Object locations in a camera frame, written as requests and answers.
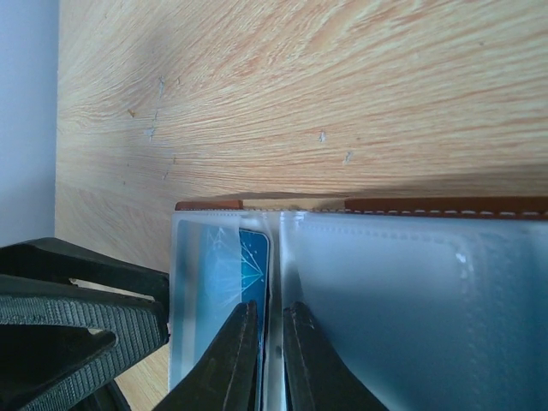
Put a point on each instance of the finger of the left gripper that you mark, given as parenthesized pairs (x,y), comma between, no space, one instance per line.
(60,343)
(52,259)

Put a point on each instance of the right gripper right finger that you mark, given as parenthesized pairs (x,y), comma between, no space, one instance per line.
(316,377)

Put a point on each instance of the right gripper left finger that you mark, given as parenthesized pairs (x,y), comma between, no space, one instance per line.
(225,376)

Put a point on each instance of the brown leather card holder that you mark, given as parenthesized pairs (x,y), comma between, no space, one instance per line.
(433,303)

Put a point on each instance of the blue card magnetic stripe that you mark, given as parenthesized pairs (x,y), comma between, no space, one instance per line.
(213,268)

